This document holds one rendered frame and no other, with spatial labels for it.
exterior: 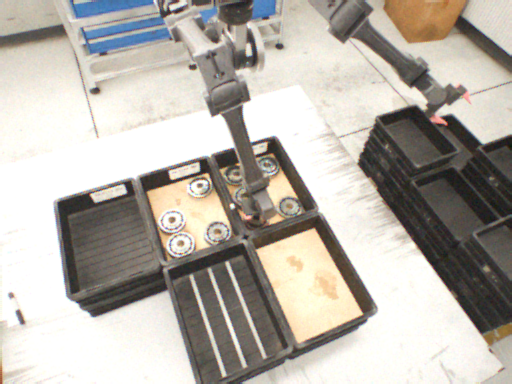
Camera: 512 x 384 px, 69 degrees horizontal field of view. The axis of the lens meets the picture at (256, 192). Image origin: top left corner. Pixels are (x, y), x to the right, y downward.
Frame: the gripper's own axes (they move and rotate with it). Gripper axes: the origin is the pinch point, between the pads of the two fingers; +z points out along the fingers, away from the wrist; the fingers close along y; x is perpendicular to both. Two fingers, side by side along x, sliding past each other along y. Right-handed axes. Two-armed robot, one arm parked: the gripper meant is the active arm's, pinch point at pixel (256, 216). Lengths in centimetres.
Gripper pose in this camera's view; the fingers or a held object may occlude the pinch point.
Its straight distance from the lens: 141.4
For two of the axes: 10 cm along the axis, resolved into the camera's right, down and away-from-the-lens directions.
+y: 9.5, -2.3, 1.9
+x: -3.0, -8.1, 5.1
